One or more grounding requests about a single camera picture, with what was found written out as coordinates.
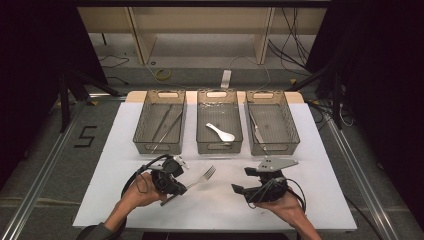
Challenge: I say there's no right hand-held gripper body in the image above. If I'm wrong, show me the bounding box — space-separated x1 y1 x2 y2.
246 156 299 204

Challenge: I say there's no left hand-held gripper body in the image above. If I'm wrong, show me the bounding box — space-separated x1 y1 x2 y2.
152 155 190 196

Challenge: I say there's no steel fork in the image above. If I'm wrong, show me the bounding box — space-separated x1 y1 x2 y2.
160 165 217 207

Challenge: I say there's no steel table knife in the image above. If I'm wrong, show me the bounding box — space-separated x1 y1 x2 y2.
248 108 269 156

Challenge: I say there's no white ceramic spoon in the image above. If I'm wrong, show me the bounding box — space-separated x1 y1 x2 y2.
205 122 236 143

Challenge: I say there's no steel chopstick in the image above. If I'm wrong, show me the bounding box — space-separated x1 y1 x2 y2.
151 109 184 153
151 103 174 142

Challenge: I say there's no transparent grey plastic bin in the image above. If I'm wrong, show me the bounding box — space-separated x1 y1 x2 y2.
195 88 244 155
132 89 187 156
244 89 301 157

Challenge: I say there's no person's right hand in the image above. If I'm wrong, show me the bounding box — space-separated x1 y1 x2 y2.
254 189 309 225

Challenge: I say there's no person's left hand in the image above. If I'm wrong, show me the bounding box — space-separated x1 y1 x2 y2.
123 172 168 211

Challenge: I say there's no white table sheet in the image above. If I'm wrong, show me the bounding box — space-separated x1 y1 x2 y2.
72 101 358 232

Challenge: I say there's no white power strip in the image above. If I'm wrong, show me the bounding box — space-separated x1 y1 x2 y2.
220 69 232 90

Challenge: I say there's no black metal stand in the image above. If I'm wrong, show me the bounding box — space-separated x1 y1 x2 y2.
286 63 344 130
58 68 123 134

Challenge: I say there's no beige wooden shelf unit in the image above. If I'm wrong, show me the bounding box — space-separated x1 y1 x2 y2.
77 7 328 66

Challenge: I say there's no right hand-held gripper cable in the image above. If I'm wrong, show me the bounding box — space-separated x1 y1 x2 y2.
248 177 308 213

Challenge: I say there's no hand-held gripper cable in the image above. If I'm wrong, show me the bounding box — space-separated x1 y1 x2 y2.
248 177 308 213
120 153 171 198

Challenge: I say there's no left hand-held gripper cable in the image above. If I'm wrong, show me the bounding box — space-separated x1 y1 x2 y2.
120 153 171 198

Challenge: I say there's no aluminium floor rail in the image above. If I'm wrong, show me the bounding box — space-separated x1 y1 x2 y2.
324 116 401 240
0 93 127 240

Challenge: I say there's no yellow cable coil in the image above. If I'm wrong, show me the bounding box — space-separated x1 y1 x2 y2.
154 68 173 81

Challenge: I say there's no white floor cable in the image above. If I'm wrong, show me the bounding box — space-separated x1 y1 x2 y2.
229 54 272 91

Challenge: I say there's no thin black floor cable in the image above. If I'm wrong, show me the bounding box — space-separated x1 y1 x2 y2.
98 54 130 86

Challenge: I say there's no bundle of black cables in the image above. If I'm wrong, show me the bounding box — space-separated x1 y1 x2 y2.
268 7 313 76

